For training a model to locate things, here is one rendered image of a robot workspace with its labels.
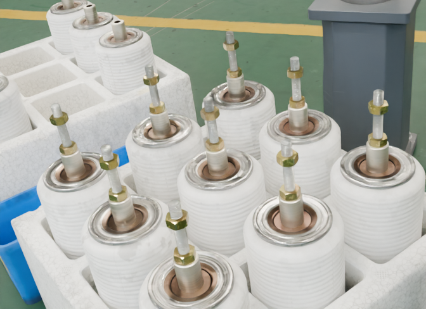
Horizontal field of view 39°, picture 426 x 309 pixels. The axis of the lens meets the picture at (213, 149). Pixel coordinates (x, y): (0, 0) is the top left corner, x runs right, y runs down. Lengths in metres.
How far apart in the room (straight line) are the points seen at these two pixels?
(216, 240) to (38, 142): 0.40
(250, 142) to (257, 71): 0.65
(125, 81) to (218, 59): 0.52
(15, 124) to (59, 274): 0.35
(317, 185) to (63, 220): 0.29
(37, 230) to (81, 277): 0.11
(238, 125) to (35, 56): 0.64
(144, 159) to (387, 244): 0.29
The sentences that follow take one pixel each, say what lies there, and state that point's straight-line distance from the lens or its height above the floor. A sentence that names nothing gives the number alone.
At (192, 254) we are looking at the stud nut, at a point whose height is 0.29.
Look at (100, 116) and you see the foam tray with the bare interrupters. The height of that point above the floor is 0.17.
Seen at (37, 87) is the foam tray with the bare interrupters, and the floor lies 0.15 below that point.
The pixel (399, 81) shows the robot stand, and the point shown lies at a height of 0.18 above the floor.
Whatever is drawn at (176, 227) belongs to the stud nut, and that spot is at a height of 0.32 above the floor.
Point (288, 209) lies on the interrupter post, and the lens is 0.56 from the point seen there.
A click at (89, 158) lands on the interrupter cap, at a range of 0.72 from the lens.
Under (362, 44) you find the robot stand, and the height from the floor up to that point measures 0.25.
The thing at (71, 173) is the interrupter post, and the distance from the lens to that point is 0.70.
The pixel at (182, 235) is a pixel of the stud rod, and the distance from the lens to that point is 0.49.
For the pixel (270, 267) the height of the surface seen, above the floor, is 0.23.
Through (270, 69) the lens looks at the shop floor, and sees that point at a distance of 1.43.
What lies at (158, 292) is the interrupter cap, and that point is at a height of 0.25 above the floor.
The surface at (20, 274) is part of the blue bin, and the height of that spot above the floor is 0.06.
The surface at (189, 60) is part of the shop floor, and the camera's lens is 1.53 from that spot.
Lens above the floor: 0.63
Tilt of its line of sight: 33 degrees down
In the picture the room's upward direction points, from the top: 9 degrees counter-clockwise
